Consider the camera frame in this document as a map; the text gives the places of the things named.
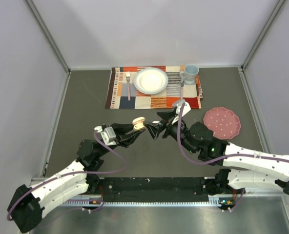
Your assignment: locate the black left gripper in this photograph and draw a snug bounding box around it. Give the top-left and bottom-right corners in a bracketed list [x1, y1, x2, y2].
[96, 122, 145, 158]

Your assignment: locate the pink handled knife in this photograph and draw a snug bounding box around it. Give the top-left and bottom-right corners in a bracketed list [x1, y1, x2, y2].
[180, 81, 184, 99]

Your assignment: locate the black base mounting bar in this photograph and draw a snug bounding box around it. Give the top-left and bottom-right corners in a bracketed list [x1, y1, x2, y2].
[99, 177, 222, 202]

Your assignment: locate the grey slotted cable duct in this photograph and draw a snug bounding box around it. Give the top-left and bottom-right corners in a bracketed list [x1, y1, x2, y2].
[62, 196, 231, 207]

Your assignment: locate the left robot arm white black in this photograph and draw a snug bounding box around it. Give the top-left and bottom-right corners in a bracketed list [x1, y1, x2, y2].
[7, 121, 145, 233]

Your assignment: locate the aluminium frame post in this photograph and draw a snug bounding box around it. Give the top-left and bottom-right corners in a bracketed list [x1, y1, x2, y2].
[24, 0, 71, 74]
[241, 0, 287, 72]

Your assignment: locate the light blue mug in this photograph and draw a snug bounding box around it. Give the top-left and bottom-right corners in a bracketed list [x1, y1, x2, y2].
[180, 64, 199, 84]

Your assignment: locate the beige case with black oval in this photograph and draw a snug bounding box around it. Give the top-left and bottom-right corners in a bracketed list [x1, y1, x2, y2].
[132, 117, 145, 131]

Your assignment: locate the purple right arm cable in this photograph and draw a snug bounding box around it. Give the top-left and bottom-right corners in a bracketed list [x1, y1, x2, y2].
[177, 102, 289, 212]

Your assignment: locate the white plate with blue rim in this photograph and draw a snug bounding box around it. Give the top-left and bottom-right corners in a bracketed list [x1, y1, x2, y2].
[133, 67, 168, 95]

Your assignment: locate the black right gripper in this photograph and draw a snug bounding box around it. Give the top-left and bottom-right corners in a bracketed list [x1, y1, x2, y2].
[144, 110, 197, 154]

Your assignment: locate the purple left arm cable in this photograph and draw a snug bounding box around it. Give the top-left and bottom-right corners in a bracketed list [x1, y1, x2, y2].
[7, 130, 127, 221]

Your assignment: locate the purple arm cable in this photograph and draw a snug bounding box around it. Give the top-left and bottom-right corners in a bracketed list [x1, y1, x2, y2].
[177, 102, 289, 212]
[7, 130, 127, 221]

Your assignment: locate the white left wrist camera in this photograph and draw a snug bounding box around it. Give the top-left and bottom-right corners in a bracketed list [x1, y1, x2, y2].
[94, 126, 117, 146]

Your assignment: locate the multicoloured patchwork placemat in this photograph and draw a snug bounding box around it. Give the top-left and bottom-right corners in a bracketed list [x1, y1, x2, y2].
[105, 66, 203, 109]

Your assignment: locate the pink dotted plate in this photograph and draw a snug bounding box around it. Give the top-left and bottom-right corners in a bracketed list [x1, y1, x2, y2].
[203, 107, 241, 140]

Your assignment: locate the pink handled metal fork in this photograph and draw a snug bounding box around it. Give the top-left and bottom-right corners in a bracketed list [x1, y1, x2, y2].
[125, 71, 131, 101]

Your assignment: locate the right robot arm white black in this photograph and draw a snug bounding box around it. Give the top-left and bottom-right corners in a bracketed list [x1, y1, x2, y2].
[144, 109, 289, 195]

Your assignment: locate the aluminium frame post right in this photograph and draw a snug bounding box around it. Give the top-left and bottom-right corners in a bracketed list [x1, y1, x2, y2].
[241, 0, 287, 72]

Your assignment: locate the aluminium frame post left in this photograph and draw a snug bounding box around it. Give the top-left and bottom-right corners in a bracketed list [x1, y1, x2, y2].
[24, 0, 71, 74]

